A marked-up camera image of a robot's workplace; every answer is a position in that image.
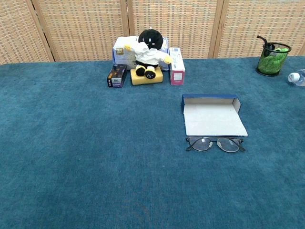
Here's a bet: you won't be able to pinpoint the small black carton box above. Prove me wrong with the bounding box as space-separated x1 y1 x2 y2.
106 63 128 88

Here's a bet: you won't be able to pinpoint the black plush toy white coat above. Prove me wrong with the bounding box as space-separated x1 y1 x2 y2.
123 29 173 79

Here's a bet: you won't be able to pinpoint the blue glasses box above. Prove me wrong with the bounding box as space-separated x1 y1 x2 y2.
182 94 248 137

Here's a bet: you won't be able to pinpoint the thin-framed eyeglasses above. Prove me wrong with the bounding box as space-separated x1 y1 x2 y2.
185 136 246 153

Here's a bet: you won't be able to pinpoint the yellow sponge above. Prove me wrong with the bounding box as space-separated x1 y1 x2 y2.
130 66 164 86

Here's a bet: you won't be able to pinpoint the bright green cloth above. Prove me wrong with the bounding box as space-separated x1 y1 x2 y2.
259 47 289 75

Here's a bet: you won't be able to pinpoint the teal blue table mat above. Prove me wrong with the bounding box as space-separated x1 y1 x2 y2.
0 56 305 229

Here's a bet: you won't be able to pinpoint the black bent tool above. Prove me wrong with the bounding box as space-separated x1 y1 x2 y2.
256 35 275 57

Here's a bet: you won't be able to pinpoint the clear plastic water bottle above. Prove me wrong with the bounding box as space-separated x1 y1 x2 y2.
287 69 305 86

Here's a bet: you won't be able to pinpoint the black mesh pen holder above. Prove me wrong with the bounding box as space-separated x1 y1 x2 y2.
256 42 292 77

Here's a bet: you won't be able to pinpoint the pink white carton box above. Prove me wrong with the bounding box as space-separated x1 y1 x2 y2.
169 47 186 86

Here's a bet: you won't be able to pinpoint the woven wooden folding screen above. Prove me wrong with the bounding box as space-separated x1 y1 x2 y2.
0 0 305 65

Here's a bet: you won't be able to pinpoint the white blue tissue pack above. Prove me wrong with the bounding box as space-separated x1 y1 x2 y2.
112 36 170 71

